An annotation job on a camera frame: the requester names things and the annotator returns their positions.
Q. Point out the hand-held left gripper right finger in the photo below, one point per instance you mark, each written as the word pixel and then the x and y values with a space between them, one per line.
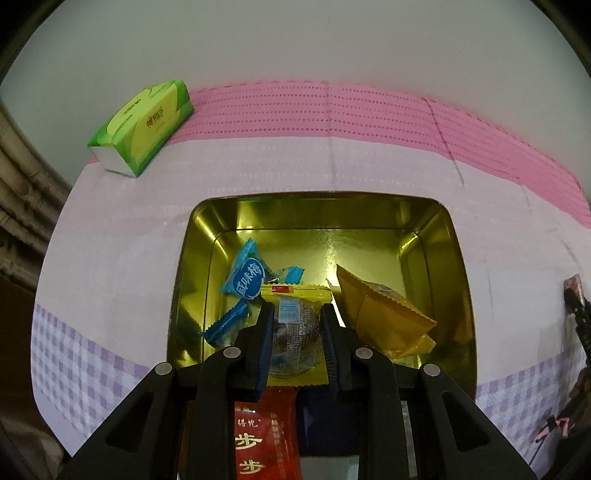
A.
pixel 331 355

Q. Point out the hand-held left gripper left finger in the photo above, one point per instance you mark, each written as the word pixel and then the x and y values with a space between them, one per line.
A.
pixel 265 350

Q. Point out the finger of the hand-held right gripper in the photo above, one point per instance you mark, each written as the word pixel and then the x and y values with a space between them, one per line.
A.
pixel 582 327

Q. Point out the yellow-edged clear snack packet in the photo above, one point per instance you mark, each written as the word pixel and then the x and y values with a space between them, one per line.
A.
pixel 295 332

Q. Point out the maroon snack packet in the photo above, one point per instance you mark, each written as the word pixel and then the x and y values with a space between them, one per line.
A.
pixel 573 286

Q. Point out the small blue candy packet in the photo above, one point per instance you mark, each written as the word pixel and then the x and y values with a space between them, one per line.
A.
pixel 292 274
pixel 226 323

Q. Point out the orange-yellow snack packet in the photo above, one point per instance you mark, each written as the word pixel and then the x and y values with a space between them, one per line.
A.
pixel 378 314

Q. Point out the navy and teal snack packet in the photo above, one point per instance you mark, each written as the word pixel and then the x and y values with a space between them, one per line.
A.
pixel 323 424

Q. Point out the large blue candy packet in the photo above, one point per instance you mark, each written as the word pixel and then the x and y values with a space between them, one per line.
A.
pixel 247 272

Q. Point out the red snack packet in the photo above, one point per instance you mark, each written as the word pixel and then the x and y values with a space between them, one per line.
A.
pixel 263 438

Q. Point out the gold and maroon tin box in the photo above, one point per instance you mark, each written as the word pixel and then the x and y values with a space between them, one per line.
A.
pixel 323 240

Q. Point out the green tissue pack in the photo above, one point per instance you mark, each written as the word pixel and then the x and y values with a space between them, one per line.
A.
pixel 147 124

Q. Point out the beige moulded door frame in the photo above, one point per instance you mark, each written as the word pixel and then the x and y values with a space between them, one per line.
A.
pixel 23 194

